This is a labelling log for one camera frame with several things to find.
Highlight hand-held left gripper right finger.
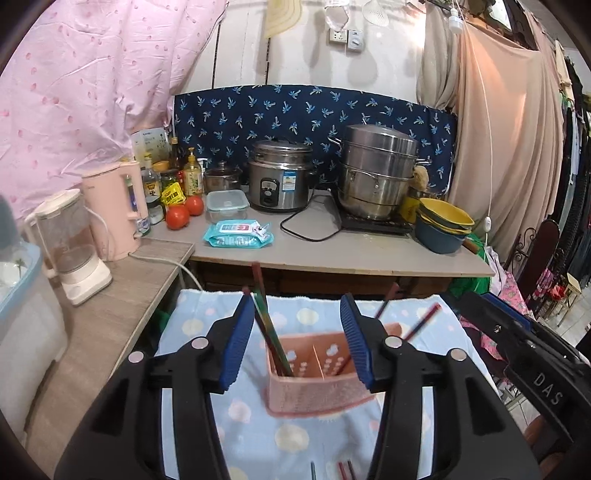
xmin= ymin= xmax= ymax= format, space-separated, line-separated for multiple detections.
xmin=339 ymin=293 xmax=541 ymax=480

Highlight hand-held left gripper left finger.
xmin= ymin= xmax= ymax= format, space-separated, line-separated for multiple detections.
xmin=53 ymin=293 xmax=257 ymax=480

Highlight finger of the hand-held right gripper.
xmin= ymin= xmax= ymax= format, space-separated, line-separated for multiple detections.
xmin=442 ymin=291 xmax=587 ymax=370

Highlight dark maroon chopstick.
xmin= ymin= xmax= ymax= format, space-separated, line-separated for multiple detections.
xmin=242 ymin=286 xmax=289 ymax=377

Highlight chopsticks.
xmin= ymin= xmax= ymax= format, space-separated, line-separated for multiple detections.
xmin=250 ymin=261 xmax=294 ymax=377

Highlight pink perforated utensil basket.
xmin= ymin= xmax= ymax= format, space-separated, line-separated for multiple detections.
xmin=264 ymin=322 xmax=404 ymax=420

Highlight pink floral cloth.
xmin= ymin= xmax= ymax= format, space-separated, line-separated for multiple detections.
xmin=462 ymin=270 xmax=536 ymax=361

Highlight green cloth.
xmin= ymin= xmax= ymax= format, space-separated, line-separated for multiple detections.
xmin=450 ymin=244 xmax=492 ymax=296

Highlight dark wooden chair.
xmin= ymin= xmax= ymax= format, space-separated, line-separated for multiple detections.
xmin=505 ymin=219 xmax=566 ymax=319

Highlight small wooden stool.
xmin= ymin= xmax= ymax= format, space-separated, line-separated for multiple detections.
xmin=554 ymin=272 xmax=583 ymax=324

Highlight blue bowl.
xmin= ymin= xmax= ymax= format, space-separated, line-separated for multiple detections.
xmin=414 ymin=222 xmax=469 ymax=254

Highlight grey board side table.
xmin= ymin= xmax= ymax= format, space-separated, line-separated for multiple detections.
xmin=139 ymin=194 xmax=495 ymax=278

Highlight yellow bowl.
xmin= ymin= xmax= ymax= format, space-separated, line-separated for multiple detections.
xmin=418 ymin=215 xmax=474 ymax=236
xmin=419 ymin=198 xmax=474 ymax=227

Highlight blue wet wipes pack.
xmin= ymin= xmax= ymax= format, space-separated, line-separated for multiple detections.
xmin=203 ymin=231 xmax=274 ymax=250
xmin=210 ymin=219 xmax=273 ymax=238

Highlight light blue dotted tablecloth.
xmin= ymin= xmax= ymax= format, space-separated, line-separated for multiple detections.
xmin=154 ymin=288 xmax=495 ymax=480

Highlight black induction cooktop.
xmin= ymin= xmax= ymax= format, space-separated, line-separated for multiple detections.
xmin=330 ymin=203 xmax=414 ymax=236

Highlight glass food container blue lid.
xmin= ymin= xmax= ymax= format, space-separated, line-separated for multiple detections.
xmin=205 ymin=190 xmax=250 ymax=225

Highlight wooden counter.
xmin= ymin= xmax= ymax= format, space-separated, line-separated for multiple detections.
xmin=25 ymin=240 xmax=195 ymax=467

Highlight yellow packet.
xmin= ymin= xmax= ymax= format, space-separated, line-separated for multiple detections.
xmin=159 ymin=182 xmax=188 ymax=206

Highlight stainless steel rice cooker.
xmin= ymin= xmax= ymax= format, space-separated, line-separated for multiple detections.
xmin=247 ymin=140 xmax=317 ymax=213

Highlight small pot glass lid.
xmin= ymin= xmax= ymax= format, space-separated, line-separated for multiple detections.
xmin=203 ymin=161 xmax=243 ymax=193

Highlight yellow oil bottle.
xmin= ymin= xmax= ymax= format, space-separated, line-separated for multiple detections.
xmin=183 ymin=148 xmax=204 ymax=197

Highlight stainless steel steamer pot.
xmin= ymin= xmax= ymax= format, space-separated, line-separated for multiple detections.
xmin=329 ymin=124 xmax=430 ymax=221

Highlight row of hanging clothes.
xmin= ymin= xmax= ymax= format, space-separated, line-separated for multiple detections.
xmin=551 ymin=41 xmax=591 ymax=282

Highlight beige curtain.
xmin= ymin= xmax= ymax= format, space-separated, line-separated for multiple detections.
xmin=418 ymin=9 xmax=566 ymax=259

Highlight pink electric kettle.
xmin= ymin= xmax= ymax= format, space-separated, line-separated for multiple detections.
xmin=82 ymin=161 xmax=149 ymax=262

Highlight clear labelled bottle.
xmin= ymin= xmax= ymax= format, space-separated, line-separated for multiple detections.
xmin=140 ymin=152 xmax=161 ymax=204

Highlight white blender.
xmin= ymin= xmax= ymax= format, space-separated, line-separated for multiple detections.
xmin=24 ymin=189 xmax=113 ymax=306

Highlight translucent storage box blue lid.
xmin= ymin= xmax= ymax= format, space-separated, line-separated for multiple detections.
xmin=0 ymin=194 xmax=65 ymax=435

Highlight white carton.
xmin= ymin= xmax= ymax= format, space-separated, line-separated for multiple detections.
xmin=130 ymin=127 xmax=171 ymax=162

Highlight navy printed cloth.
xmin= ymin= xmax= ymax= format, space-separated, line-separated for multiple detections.
xmin=173 ymin=84 xmax=458 ymax=195

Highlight pink printed sheet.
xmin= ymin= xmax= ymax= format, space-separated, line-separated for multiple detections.
xmin=0 ymin=0 xmax=229 ymax=220

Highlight white slotted skimmer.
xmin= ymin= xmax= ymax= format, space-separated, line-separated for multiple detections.
xmin=362 ymin=0 xmax=389 ymax=26

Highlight white cable with switch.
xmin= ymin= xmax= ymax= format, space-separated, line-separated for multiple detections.
xmin=450 ymin=0 xmax=495 ymax=241

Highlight white power cord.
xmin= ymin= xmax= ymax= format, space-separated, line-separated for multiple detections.
xmin=129 ymin=249 xmax=201 ymax=291

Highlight black power cord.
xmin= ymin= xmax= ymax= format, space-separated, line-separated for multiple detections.
xmin=280 ymin=194 xmax=345 ymax=241

